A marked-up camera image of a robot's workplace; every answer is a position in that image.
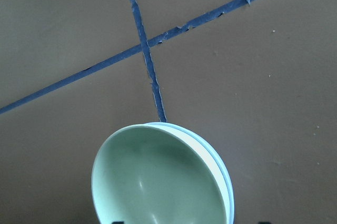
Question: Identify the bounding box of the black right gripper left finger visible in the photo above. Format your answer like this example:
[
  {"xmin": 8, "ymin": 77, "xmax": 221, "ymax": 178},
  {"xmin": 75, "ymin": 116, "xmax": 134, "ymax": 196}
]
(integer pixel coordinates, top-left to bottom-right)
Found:
[{"xmin": 112, "ymin": 221, "xmax": 125, "ymax": 224}]

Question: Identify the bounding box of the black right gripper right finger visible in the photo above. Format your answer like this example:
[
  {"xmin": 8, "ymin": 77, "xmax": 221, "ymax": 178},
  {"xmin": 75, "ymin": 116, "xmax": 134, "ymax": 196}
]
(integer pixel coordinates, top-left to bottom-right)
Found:
[{"xmin": 257, "ymin": 221, "xmax": 271, "ymax": 224}]

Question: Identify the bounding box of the green bowl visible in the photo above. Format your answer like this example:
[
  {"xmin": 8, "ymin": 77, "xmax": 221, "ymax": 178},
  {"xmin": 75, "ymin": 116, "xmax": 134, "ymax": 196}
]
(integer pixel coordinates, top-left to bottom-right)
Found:
[{"xmin": 92, "ymin": 124, "xmax": 226, "ymax": 223}]

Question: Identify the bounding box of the blue bowl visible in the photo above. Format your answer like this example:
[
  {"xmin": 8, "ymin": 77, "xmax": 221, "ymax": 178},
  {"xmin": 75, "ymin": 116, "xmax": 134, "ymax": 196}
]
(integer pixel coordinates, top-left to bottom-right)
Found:
[{"xmin": 146, "ymin": 122, "xmax": 235, "ymax": 223}]

